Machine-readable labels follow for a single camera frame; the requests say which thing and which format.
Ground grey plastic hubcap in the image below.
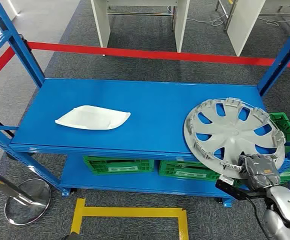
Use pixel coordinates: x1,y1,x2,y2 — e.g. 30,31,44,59
183,97,286,180

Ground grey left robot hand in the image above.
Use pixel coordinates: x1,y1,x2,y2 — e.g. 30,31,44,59
61,231,82,240

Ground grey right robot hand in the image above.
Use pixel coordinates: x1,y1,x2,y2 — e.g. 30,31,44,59
238,153,281,192

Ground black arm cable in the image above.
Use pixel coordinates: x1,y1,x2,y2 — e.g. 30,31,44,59
247,198,271,240

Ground yellow floor tape frame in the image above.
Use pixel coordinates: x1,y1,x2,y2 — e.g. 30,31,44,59
70,198,190,240

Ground black camera bracket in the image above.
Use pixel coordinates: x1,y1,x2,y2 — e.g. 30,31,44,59
214,178,268,201

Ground white floor cable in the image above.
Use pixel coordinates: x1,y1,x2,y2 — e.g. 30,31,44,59
186,13,228,28
257,14,290,27

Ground chrome stanchion post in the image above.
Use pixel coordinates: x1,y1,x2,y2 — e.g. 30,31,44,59
21,34,33,54
0,163,52,227

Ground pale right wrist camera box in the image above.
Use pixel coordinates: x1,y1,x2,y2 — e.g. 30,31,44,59
218,174,235,186

